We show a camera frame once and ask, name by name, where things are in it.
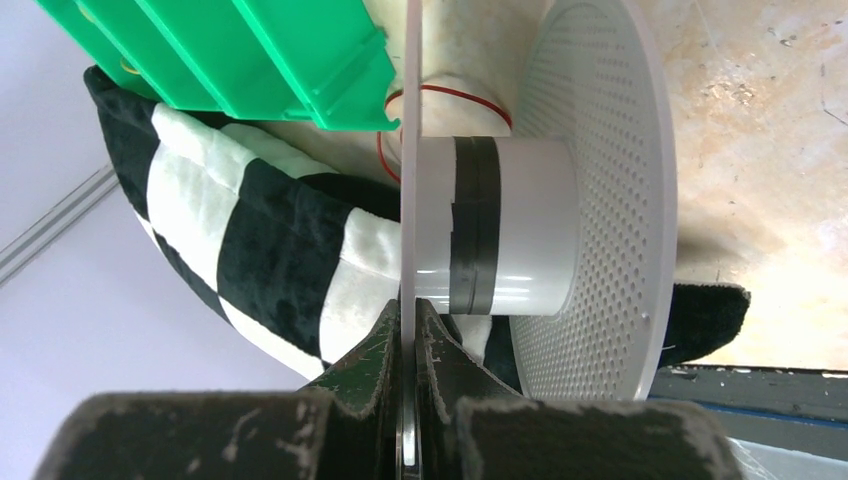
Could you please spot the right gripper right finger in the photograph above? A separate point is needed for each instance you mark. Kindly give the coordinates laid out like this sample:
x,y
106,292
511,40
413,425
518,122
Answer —
x,y
473,426

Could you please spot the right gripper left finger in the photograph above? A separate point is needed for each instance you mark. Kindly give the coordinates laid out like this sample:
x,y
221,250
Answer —
x,y
339,426

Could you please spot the black white checkered pillow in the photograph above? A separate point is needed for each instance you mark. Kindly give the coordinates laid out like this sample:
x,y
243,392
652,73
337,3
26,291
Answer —
x,y
300,258

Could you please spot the green plastic compartment bin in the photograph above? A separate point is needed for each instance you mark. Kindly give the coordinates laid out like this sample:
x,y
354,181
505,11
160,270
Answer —
x,y
323,62

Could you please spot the grey filament spool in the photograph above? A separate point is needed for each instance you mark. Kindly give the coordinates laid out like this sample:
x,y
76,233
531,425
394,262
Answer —
x,y
567,226

